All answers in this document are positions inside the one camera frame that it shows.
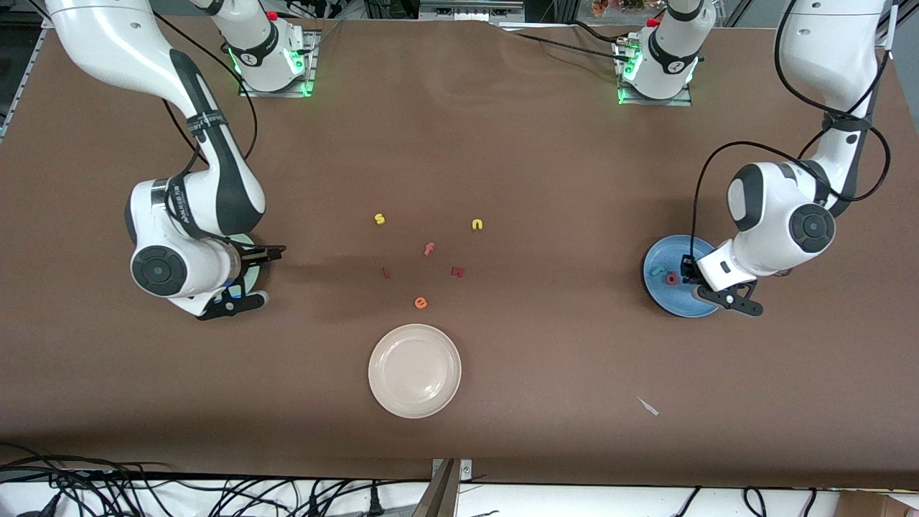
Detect green plate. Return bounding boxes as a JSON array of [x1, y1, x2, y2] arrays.
[[231, 232, 261, 292]]

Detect blue plate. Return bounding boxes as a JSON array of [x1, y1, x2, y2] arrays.
[[643, 234, 722, 319]]

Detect beige plate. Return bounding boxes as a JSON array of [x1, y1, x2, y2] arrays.
[[368, 324, 462, 419]]

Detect orange flower decoration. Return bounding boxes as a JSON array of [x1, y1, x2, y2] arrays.
[[592, 0, 650, 17]]

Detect grey metal beam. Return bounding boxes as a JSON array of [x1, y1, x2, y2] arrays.
[[413, 460, 460, 517]]

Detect brown cardboard box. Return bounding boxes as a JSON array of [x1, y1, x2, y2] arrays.
[[836, 490, 919, 517]]

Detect silver metal box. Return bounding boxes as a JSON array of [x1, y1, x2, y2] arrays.
[[420, 0, 525, 21]]

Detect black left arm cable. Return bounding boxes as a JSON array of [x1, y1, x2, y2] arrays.
[[689, 0, 892, 263]]

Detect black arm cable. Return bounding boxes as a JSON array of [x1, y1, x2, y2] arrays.
[[152, 11, 258, 252], [689, 0, 892, 263]]

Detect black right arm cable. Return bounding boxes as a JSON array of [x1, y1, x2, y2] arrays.
[[152, 11, 258, 252]]

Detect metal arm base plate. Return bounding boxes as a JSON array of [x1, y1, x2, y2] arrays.
[[617, 39, 694, 107], [239, 32, 318, 98]]

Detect black base cable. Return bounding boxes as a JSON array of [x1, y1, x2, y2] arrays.
[[503, 20, 640, 62]]

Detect aluminium frame rail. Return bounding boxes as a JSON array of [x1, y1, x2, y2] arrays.
[[0, 25, 47, 141], [885, 0, 919, 51]]

